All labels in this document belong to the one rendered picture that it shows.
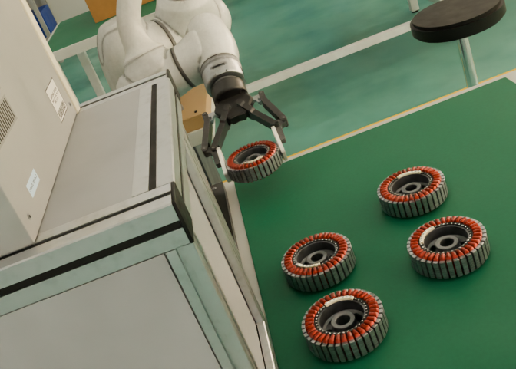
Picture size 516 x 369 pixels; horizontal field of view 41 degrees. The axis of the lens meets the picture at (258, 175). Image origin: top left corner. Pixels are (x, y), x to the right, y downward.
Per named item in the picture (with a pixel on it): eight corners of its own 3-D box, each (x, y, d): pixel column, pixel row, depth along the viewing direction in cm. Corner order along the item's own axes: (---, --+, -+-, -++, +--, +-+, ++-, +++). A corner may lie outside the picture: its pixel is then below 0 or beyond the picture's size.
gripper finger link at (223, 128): (231, 103, 143) (225, 103, 144) (213, 148, 138) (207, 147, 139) (236, 114, 147) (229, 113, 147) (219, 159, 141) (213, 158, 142)
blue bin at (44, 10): (21, 40, 737) (10, 18, 726) (57, 25, 735) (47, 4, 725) (13, 50, 699) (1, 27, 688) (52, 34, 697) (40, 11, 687)
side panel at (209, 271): (249, 331, 103) (162, 143, 89) (267, 324, 103) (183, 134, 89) (278, 483, 77) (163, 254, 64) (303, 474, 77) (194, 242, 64)
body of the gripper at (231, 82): (203, 83, 146) (214, 115, 140) (241, 68, 145) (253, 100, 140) (213, 105, 152) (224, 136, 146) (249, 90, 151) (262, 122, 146)
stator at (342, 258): (302, 248, 116) (296, 231, 114) (365, 247, 110) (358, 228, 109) (276, 293, 108) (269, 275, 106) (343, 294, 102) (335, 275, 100)
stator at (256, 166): (228, 167, 143) (221, 152, 141) (279, 148, 143) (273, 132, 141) (233, 191, 133) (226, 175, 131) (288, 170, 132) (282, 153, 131)
